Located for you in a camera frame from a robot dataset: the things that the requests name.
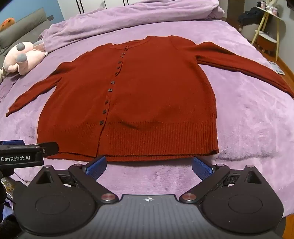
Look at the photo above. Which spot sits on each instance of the red knitted cardigan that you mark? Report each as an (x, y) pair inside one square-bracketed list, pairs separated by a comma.
[(149, 98)]

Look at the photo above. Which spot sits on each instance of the purple duvet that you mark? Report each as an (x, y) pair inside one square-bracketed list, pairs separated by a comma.
[(114, 20)]

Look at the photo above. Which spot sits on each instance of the pink plush toy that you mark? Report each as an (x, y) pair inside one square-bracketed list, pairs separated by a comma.
[(25, 58)]

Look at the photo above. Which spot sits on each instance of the orange plush toy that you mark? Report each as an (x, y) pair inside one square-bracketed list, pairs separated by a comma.
[(7, 24)]

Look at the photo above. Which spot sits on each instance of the grey padded headboard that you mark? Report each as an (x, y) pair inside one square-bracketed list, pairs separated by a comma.
[(20, 29)]

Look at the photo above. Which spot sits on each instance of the purple fleece blanket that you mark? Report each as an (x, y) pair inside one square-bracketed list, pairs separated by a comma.
[(248, 119)]

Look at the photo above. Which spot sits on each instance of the pink and white figurines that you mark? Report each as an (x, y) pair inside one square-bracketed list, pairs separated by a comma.
[(270, 7)]

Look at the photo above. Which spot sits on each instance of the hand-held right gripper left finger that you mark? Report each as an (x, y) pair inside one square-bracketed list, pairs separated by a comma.
[(97, 167)]

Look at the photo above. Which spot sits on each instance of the wall socket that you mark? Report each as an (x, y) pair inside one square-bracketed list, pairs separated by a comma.
[(50, 17)]

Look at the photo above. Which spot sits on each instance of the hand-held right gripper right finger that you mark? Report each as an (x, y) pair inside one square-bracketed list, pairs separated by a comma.
[(202, 167)]

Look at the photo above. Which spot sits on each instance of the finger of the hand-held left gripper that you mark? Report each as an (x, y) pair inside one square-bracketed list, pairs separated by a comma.
[(11, 142), (49, 148)]

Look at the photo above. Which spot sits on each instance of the yellow-legged side table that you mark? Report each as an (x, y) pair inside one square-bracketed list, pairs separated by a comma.
[(266, 34)]

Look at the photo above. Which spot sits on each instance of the dark cloth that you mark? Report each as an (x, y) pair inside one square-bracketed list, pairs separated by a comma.
[(250, 16)]

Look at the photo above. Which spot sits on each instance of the printed booklet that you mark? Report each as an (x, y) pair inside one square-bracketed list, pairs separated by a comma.
[(276, 67)]

